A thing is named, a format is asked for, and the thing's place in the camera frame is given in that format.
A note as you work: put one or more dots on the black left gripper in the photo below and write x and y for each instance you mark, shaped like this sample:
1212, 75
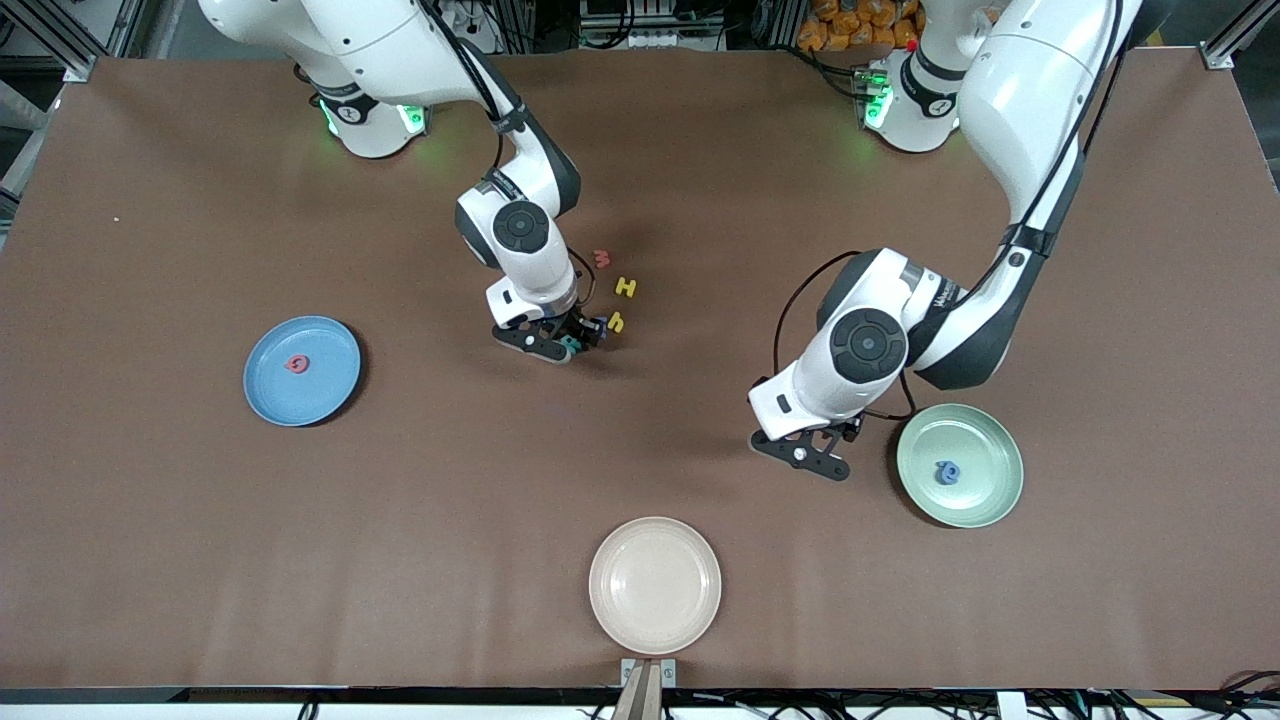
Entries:
851, 428

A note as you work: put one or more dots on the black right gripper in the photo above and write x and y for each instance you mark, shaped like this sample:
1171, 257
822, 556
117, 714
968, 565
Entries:
577, 326

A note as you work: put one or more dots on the teal foam letter R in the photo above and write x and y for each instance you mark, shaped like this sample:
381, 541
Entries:
571, 347

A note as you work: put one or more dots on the red foam letter G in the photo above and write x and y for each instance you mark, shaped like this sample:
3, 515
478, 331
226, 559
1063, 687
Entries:
297, 371

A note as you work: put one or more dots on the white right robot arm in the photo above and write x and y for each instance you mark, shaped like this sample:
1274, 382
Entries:
540, 270

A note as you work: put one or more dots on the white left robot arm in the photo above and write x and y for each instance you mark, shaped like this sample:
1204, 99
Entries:
1030, 100

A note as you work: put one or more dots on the green plate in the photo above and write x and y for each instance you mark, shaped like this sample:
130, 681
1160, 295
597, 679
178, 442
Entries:
985, 500

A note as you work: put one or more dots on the beige plate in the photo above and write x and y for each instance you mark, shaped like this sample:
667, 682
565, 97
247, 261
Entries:
655, 585

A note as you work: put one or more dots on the blue plate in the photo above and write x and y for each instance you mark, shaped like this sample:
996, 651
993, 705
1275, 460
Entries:
320, 395

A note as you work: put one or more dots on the brown table cover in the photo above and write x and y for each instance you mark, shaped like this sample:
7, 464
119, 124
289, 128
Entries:
640, 470

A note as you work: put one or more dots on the white ventilated equipment box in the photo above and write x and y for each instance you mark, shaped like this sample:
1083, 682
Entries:
650, 40

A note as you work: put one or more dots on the orange snack packets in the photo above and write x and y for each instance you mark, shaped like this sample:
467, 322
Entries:
850, 25

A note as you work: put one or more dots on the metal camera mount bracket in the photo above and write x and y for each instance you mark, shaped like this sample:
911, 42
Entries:
650, 690

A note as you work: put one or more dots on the aluminium frame post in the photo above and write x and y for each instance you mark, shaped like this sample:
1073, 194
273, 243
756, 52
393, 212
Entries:
80, 65
1218, 55

